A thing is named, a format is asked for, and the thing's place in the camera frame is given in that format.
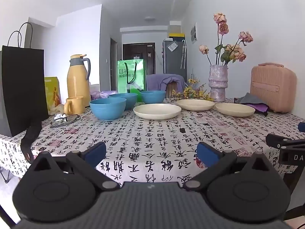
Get yellow mug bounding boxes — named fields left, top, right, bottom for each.
left=63, top=96, right=85, bottom=115

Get pink textured vase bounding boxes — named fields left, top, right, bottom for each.
left=209, top=65, right=229, bottom=102

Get cream plate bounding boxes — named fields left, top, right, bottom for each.
left=133, top=103, right=182, bottom=120
left=215, top=103, right=255, bottom=117
left=176, top=99, right=215, bottom=111

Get white box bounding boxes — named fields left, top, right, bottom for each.
left=170, top=21, right=183, bottom=33

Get purple cloth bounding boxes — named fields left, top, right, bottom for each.
left=242, top=102, right=271, bottom=117

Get green shopping bag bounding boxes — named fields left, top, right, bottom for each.
left=117, top=59, right=146, bottom=93

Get yellow printed box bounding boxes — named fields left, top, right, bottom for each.
left=44, top=77, right=62, bottom=115

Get grey refrigerator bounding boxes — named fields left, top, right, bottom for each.
left=163, top=39, right=187, bottom=77

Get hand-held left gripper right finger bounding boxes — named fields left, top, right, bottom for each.
left=183, top=141, right=274, bottom=192

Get yellow flower branch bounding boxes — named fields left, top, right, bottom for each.
left=170, top=77, right=215, bottom=101

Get folded umbrella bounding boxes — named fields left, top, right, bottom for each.
left=180, top=40, right=187, bottom=69

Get purple plastic packet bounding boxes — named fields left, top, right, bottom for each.
left=90, top=90, right=118, bottom=101

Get black paper bag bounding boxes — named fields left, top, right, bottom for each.
left=0, top=22, right=49, bottom=137

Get purple jacket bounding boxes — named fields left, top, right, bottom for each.
left=145, top=74, right=187, bottom=98

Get pink hard case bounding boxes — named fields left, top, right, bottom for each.
left=250, top=63, right=297, bottom=114

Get black-framed glasses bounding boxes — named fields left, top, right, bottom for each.
left=50, top=114, right=81, bottom=128

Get blue bowl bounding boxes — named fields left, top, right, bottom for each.
left=140, top=90, right=166, bottom=105
left=108, top=93, right=138, bottom=110
left=89, top=98, right=127, bottom=121

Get dark wooden door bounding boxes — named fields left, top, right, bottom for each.
left=123, top=42, right=156, bottom=77

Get dried pink roses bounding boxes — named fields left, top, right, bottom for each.
left=199, top=12, right=254, bottom=66

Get wall poster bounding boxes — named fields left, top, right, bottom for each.
left=191, top=23, right=198, bottom=44

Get wooden chair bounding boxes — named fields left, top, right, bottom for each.
left=165, top=81, right=179, bottom=98

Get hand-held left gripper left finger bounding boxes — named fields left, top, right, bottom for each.
left=31, top=141, right=121, bottom=192

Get yellow thermos jug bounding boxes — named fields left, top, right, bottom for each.
left=67, top=54, right=91, bottom=108

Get calligraphy printed tablecloth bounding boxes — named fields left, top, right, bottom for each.
left=0, top=97, right=305, bottom=189

